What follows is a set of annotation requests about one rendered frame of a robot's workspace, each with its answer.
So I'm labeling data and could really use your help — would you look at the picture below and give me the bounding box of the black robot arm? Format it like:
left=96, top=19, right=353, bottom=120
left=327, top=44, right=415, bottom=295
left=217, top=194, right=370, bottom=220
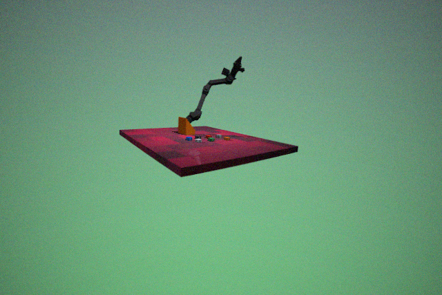
left=185, top=68, right=237, bottom=123

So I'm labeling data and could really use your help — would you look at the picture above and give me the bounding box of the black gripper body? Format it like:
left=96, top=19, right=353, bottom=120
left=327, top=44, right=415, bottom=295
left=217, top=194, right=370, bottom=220
left=232, top=63, right=241, bottom=73

